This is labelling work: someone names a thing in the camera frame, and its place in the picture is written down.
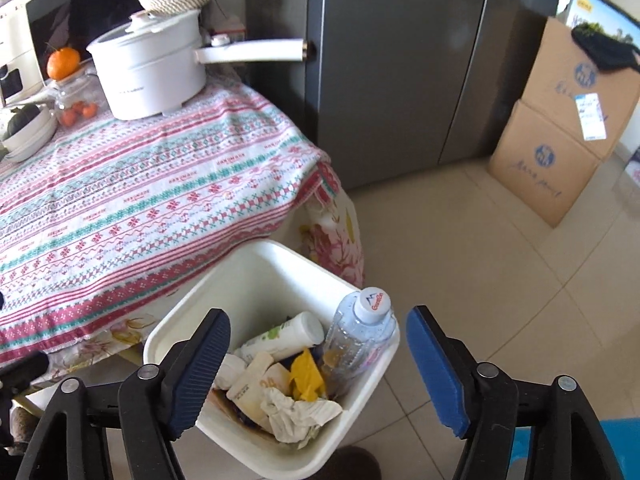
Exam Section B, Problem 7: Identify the black microwave oven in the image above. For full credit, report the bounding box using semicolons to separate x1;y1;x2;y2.
1;0;141;83

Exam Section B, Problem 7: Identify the white air fryer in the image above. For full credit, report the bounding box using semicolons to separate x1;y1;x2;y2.
1;6;43;106

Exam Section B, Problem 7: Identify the floral under tablecloth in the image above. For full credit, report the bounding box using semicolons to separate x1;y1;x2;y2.
1;162;364;382

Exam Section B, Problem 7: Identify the white labelled plastic bottle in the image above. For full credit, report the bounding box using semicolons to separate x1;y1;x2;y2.
233;311;324;364

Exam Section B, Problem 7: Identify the white plastic wrapper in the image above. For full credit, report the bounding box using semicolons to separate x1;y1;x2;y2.
213;353;247;391

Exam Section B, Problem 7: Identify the white electric cooking pot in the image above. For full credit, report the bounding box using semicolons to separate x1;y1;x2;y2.
87;10;309;122

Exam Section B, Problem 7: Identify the patterned striped tablecloth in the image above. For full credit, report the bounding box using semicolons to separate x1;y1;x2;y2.
1;77;340;362

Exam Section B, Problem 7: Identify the grey refrigerator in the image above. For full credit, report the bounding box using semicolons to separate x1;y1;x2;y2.
215;0;558;188

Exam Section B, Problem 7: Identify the yellow wrapper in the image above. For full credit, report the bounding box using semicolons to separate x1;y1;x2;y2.
290;349;326;402

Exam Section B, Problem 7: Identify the cardboard box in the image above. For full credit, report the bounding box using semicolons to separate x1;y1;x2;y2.
522;18;639;160
488;101;600;228

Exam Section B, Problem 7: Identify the white paper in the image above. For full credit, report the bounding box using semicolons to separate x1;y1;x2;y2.
260;388;343;450

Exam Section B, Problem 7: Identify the blue plastic stool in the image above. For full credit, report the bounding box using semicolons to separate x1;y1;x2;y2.
508;418;639;479

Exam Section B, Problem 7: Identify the large orange fruit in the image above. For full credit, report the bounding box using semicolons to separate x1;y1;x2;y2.
46;47;81;81

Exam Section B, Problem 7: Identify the clear plastic water bottle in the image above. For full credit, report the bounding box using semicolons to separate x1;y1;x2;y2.
318;287;397;399

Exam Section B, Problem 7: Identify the white trash bin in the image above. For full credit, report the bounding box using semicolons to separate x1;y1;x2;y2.
143;240;400;479

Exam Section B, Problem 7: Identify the dark green squash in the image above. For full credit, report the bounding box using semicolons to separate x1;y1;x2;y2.
4;104;41;139

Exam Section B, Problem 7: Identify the cream paper carton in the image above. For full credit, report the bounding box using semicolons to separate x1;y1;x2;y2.
226;351;291;432

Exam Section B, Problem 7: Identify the upper cardboard box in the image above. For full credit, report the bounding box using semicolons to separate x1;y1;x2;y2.
522;18;639;160

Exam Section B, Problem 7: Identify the glass jar with tomatoes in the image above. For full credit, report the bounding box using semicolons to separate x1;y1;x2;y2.
51;67;107;128

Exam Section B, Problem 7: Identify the small blue white box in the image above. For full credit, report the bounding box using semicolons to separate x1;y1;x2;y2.
625;148;640;186

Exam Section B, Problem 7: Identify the lower cardboard box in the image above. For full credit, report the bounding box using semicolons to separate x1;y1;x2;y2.
488;101;600;228

